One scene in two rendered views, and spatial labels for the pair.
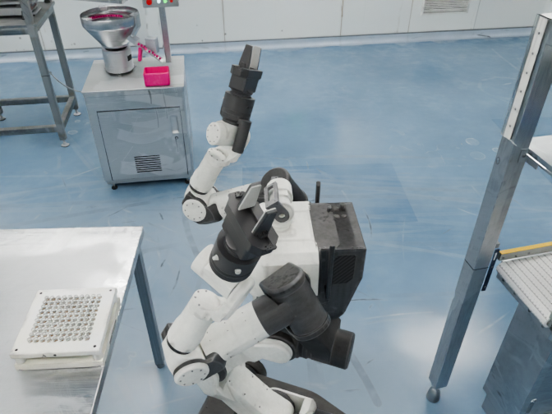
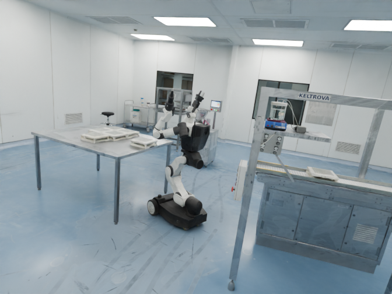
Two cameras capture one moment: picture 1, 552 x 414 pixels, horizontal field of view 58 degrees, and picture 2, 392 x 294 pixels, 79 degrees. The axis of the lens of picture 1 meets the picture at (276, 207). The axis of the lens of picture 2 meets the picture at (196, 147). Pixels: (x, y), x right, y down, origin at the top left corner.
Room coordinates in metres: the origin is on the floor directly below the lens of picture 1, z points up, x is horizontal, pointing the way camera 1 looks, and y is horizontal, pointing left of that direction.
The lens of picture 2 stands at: (-1.34, -1.33, 1.62)
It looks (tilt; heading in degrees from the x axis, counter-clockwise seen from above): 14 degrees down; 27
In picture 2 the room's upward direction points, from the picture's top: 6 degrees clockwise
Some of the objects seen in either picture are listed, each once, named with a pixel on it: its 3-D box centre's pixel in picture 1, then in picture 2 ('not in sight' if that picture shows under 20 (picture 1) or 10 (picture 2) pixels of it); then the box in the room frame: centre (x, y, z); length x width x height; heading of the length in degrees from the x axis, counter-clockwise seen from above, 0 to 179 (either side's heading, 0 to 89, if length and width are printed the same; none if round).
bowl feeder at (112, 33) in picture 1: (125, 42); (201, 119); (3.26, 0.99, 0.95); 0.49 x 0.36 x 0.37; 98
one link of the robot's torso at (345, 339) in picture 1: (306, 332); (192, 158); (1.00, -0.10, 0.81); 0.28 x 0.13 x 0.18; 70
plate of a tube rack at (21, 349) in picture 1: (66, 320); (144, 140); (0.98, 0.62, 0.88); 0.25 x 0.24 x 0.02; 3
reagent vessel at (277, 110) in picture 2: not in sight; (277, 109); (1.14, -0.91, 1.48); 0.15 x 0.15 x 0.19
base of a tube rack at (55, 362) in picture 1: (71, 331); (143, 144); (0.98, 0.62, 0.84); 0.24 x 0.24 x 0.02; 3
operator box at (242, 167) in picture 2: not in sight; (241, 179); (0.29, -0.89, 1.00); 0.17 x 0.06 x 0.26; 14
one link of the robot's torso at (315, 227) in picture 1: (301, 262); (193, 135); (1.02, -0.07, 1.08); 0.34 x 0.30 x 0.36; 3
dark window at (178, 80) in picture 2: not in sight; (173, 89); (5.46, 3.25, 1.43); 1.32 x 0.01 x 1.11; 98
